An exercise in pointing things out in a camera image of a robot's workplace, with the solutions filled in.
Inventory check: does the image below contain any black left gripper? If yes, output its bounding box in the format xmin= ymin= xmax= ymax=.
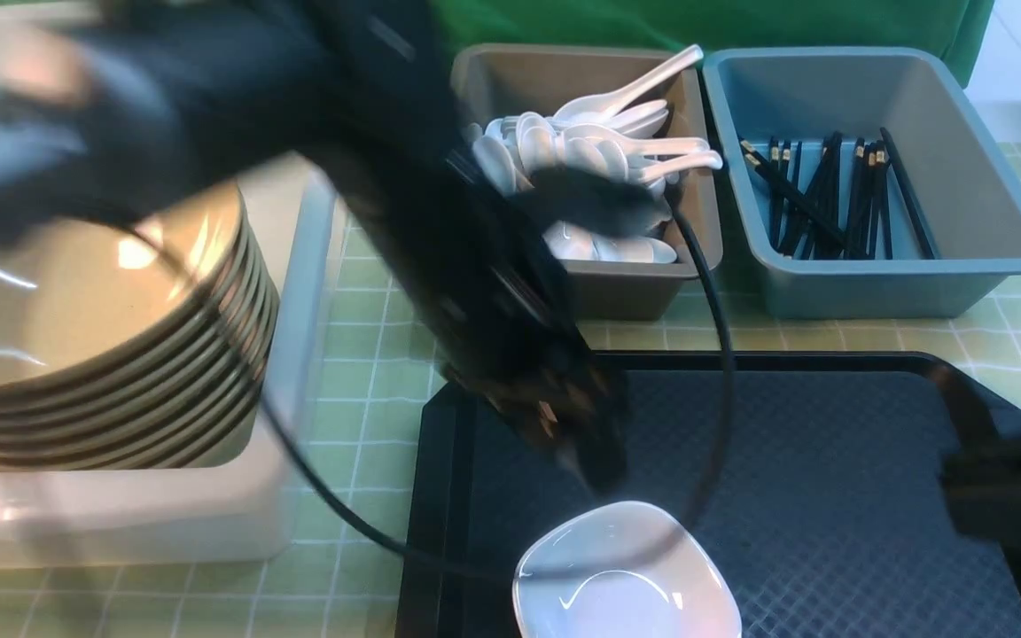
xmin=324 ymin=144 xmax=631 ymax=495

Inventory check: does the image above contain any white square dish front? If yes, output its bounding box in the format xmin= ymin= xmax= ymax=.
xmin=511 ymin=501 xmax=743 ymax=637

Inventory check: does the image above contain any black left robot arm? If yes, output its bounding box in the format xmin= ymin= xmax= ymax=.
xmin=0 ymin=1 xmax=651 ymax=494

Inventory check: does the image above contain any brown plastic spoon bin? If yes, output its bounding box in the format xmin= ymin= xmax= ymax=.
xmin=450 ymin=44 xmax=725 ymax=322

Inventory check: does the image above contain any white spoon top of pile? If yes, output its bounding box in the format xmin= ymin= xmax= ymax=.
xmin=552 ymin=44 xmax=704 ymax=124

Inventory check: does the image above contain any white spoon of pile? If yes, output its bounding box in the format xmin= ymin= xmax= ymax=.
xmin=552 ymin=44 xmax=704 ymax=124
xmin=625 ymin=150 xmax=724 ymax=193

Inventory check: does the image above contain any white spoon right of pile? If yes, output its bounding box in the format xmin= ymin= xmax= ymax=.
xmin=625 ymin=150 xmax=724 ymax=193

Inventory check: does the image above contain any black serving tray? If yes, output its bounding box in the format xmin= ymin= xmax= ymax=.
xmin=408 ymin=353 xmax=1021 ymax=637

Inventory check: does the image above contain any black chopstick rightmost in bin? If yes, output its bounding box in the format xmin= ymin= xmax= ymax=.
xmin=879 ymin=127 xmax=940 ymax=260

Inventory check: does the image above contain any blue plastic chopstick bin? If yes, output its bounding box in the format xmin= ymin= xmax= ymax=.
xmin=702 ymin=47 xmax=1021 ymax=320

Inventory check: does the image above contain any black chopstick diagonal in bin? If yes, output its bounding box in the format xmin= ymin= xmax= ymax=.
xmin=740 ymin=137 xmax=846 ymax=249

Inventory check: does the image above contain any stack of tan bowls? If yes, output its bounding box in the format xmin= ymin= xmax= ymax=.
xmin=0 ymin=184 xmax=279 ymax=472

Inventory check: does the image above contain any large white plastic tub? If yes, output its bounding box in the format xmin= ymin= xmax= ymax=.
xmin=0 ymin=156 xmax=346 ymax=570

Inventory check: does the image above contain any green checkered table mat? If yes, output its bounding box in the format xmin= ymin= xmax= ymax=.
xmin=0 ymin=135 xmax=1021 ymax=638

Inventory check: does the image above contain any green backdrop cloth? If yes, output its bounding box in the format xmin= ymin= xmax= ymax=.
xmin=433 ymin=1 xmax=994 ymax=85

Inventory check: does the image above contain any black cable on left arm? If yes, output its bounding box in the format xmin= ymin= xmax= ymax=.
xmin=258 ymin=204 xmax=737 ymax=581

